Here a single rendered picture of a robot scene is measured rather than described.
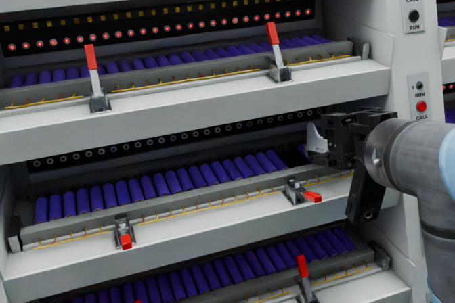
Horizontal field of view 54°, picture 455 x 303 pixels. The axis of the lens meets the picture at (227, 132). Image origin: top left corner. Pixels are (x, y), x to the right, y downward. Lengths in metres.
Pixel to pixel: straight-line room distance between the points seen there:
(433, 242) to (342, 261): 0.34
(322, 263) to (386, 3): 0.45
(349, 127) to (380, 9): 0.21
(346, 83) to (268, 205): 0.22
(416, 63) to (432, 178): 0.33
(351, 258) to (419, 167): 0.38
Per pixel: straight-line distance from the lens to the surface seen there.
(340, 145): 0.66
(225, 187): 0.71
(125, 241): 0.60
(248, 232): 0.69
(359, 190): 0.66
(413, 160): 0.52
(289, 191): 0.72
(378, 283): 0.86
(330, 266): 0.84
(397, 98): 0.77
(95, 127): 0.62
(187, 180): 0.74
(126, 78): 0.68
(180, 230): 0.67
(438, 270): 0.55
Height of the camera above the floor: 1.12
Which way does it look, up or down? 8 degrees down
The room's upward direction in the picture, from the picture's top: 8 degrees counter-clockwise
